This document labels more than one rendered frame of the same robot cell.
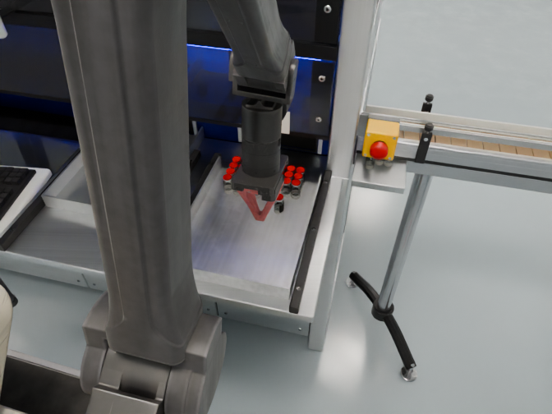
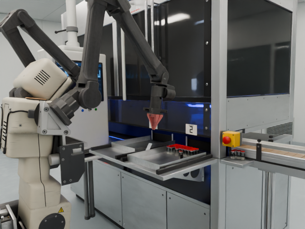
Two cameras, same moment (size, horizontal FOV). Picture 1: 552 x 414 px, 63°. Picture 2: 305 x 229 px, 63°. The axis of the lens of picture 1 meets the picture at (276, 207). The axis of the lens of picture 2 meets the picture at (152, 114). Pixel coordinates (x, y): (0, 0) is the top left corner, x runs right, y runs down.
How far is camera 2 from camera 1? 86 cm
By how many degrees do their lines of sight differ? 50
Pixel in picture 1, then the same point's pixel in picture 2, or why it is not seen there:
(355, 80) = (217, 109)
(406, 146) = (251, 151)
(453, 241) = not seen: outside the picture
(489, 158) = (292, 159)
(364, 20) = (217, 86)
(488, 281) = not seen: outside the picture
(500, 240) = not seen: outside the picture
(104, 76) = (87, 21)
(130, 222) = (85, 45)
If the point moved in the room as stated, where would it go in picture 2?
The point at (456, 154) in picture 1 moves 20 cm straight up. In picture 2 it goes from (275, 156) to (277, 116)
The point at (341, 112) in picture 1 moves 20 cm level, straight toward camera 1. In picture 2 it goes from (213, 124) to (191, 129)
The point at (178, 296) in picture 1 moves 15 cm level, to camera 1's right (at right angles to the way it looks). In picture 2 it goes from (90, 68) to (120, 65)
